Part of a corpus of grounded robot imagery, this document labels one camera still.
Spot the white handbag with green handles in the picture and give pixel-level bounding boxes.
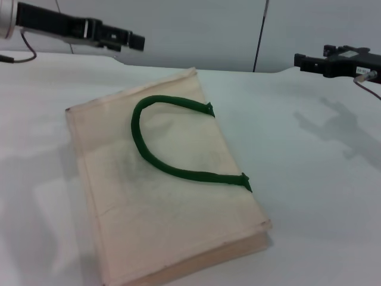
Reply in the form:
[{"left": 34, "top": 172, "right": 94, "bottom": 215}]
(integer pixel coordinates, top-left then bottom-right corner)
[{"left": 64, "top": 67, "right": 274, "bottom": 286}]

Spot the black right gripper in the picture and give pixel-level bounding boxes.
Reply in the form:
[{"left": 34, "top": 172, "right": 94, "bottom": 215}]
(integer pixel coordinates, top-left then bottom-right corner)
[{"left": 293, "top": 44, "right": 381, "bottom": 84}]

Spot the thin black pole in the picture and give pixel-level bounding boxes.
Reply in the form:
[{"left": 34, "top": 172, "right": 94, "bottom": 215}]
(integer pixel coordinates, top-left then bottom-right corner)
[{"left": 252, "top": 0, "right": 270, "bottom": 73}]

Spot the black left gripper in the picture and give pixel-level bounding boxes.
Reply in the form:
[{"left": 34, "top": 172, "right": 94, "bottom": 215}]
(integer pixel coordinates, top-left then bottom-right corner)
[{"left": 16, "top": 1, "right": 146, "bottom": 52}]

